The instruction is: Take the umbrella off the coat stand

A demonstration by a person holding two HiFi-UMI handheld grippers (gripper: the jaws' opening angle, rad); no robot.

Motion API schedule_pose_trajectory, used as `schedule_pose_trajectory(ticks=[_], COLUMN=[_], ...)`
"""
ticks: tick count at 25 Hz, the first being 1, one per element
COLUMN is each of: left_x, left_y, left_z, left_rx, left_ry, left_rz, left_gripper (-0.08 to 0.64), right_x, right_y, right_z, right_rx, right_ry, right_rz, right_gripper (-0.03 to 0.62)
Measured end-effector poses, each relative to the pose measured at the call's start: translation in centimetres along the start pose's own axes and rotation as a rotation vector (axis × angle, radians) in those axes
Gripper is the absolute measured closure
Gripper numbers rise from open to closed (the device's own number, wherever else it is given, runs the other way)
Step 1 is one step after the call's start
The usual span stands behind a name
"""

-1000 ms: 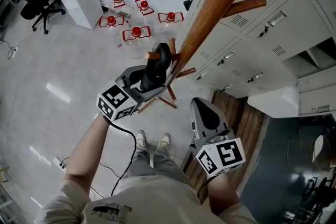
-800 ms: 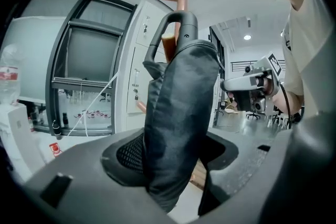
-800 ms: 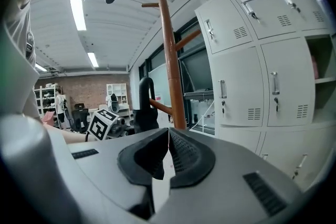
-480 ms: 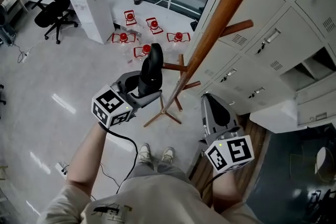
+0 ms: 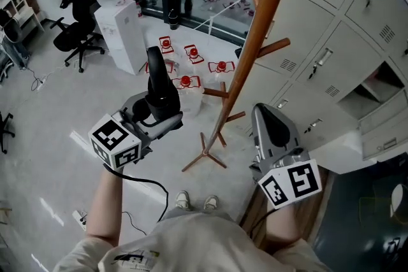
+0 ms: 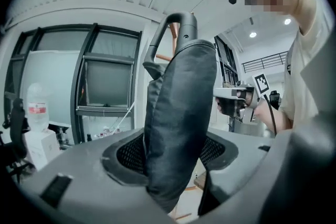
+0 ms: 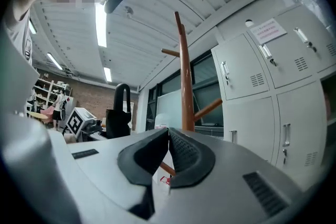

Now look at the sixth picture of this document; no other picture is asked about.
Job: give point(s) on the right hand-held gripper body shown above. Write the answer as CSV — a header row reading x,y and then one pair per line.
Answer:
x,y
261,84

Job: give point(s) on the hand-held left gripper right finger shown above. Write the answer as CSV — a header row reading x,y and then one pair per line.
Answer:
x,y
246,154

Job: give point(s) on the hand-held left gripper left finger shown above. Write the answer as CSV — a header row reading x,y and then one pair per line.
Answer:
x,y
78,178

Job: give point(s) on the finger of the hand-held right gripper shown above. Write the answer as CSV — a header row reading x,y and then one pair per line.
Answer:
x,y
225,92

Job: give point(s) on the black umbrella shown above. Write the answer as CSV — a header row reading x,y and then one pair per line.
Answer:
x,y
181,112

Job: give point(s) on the brown wooden coat rack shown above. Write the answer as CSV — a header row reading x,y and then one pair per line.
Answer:
x,y
174,30

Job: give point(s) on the person's right forearm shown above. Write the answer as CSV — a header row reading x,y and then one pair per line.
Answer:
x,y
273,118

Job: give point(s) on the person's right hand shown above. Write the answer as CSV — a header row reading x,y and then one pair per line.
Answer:
x,y
242,94

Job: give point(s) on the black mesh office chair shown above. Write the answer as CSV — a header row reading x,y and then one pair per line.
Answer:
x,y
275,99

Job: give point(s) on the black metal railing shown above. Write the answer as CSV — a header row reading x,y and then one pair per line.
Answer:
x,y
265,61

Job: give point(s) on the person's cream shirt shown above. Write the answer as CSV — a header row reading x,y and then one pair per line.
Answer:
x,y
302,73

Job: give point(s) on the white water dispenser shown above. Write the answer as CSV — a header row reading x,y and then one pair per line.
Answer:
x,y
43,148

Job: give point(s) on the round ceiling light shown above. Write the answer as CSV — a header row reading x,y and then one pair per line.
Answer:
x,y
252,34

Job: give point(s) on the large clear water bottle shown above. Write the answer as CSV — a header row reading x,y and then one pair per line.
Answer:
x,y
38,107

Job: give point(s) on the black window frame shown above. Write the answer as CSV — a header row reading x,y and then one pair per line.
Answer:
x,y
78,86

